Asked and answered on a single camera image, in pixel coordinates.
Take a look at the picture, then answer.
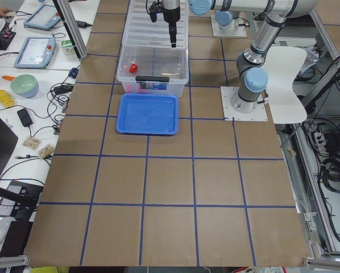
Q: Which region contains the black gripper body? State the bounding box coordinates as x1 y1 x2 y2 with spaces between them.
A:
161 0 180 30

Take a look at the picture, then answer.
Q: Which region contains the clear plastic box lid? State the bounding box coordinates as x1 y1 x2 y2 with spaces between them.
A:
122 1 189 49

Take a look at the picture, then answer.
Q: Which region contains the red block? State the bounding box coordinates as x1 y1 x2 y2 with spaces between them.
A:
129 64 138 73

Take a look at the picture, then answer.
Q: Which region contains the clear plastic storage box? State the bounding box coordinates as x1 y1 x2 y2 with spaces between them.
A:
117 46 189 98

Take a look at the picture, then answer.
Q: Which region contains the blue plastic tray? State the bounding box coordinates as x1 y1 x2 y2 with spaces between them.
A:
116 93 179 135

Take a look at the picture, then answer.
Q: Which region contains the green white carton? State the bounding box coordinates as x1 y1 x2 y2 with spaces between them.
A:
60 40 78 56

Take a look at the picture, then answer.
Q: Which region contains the white chair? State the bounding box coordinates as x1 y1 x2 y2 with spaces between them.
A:
262 46 307 124

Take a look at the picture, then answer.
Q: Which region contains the teach pendant tablet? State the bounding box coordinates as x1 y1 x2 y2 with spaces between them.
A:
14 37 56 69
23 5 61 31

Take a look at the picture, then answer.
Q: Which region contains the green bowl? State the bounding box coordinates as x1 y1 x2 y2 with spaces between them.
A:
10 74 39 98

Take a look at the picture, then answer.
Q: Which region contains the toy carrot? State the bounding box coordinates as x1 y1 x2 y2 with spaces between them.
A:
2 75 15 81

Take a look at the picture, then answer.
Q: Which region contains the black power adapter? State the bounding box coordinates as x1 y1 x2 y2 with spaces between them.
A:
17 109 33 127

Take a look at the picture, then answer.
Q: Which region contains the yellow toy corn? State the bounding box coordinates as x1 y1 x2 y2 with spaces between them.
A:
0 89 15 108

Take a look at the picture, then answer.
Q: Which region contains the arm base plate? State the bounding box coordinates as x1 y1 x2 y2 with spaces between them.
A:
210 15 247 39
221 86 268 122

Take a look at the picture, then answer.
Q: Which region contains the aluminium frame post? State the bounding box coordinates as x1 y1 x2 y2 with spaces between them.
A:
52 0 88 60

